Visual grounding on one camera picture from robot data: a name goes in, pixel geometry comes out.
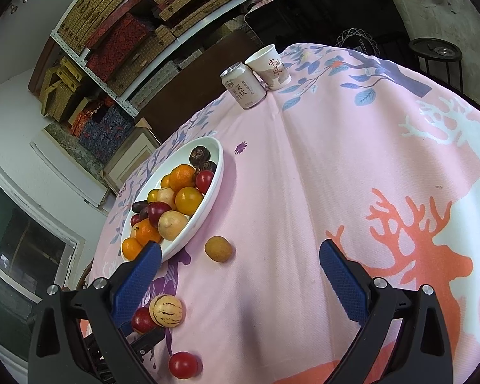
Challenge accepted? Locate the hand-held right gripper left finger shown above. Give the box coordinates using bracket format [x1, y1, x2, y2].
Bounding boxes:
[27, 242, 163, 384]

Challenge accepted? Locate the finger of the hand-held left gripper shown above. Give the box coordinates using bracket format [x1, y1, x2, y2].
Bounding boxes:
[122, 326, 166, 355]

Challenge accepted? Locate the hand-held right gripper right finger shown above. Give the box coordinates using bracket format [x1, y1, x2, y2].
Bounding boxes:
[319, 239, 453, 384]

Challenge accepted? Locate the striped yellow pepino melon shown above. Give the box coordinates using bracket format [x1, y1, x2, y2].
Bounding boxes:
[149, 294, 187, 329]

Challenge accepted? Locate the small orange mandarin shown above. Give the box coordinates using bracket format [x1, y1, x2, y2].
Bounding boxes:
[121, 237, 144, 260]
[136, 219, 163, 247]

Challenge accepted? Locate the plain yellow pepino melon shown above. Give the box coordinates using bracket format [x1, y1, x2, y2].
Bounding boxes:
[157, 210, 189, 241]

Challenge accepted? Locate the dark red plum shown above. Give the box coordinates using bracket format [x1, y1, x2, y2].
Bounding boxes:
[147, 201, 172, 225]

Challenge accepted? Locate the small tan round fruit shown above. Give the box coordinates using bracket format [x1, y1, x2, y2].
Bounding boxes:
[205, 236, 233, 262]

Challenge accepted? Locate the pale yellow round fruit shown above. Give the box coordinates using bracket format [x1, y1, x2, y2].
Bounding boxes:
[157, 187, 177, 209]

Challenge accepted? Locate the white oval plate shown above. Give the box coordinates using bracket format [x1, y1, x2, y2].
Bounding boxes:
[121, 136, 225, 263]

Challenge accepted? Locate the smooth orange fruit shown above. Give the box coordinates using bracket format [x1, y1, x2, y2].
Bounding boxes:
[175, 186, 204, 216]

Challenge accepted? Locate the dark purple round fruit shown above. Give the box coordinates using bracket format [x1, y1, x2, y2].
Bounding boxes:
[189, 146, 211, 165]

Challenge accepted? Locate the large orange mandarin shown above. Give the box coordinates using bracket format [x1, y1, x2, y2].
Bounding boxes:
[169, 164, 196, 191]

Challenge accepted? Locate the pink printed tablecloth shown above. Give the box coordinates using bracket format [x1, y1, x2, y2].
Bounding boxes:
[80, 42, 480, 384]

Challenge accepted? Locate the white framed glass door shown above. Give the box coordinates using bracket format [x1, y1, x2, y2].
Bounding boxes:
[0, 148, 86, 305]

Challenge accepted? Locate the framed wooden cabinet panel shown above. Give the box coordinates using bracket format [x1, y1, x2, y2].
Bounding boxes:
[102, 118, 163, 196]

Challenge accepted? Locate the stack of blue floral boxes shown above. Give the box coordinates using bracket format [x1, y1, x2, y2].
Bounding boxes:
[78, 106, 134, 156]

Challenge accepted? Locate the brown wooden board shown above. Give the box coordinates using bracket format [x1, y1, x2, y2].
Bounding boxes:
[142, 28, 265, 140]

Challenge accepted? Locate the stack of yellow wooden boxes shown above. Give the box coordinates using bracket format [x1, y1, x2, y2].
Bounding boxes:
[38, 56, 84, 123]

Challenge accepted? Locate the white metal shelf rack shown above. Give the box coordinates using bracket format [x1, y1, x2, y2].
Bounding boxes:
[50, 0, 345, 118]

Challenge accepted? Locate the pink beverage can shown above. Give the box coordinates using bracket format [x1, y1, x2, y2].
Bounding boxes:
[220, 61, 268, 110]

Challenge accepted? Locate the white paper cup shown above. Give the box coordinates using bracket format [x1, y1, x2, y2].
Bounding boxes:
[245, 45, 292, 91]

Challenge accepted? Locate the stack of red patterned boxes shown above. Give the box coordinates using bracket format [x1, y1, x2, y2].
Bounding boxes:
[86, 12, 156, 83]

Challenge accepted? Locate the round black stool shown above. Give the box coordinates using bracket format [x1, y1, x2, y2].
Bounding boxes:
[408, 37, 464, 83]

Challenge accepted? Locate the black flat panel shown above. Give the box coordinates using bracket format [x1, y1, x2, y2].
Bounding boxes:
[244, 0, 409, 68]

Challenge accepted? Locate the stack of woven bamboo boxes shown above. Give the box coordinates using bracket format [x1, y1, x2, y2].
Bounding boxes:
[56, 0, 265, 100]

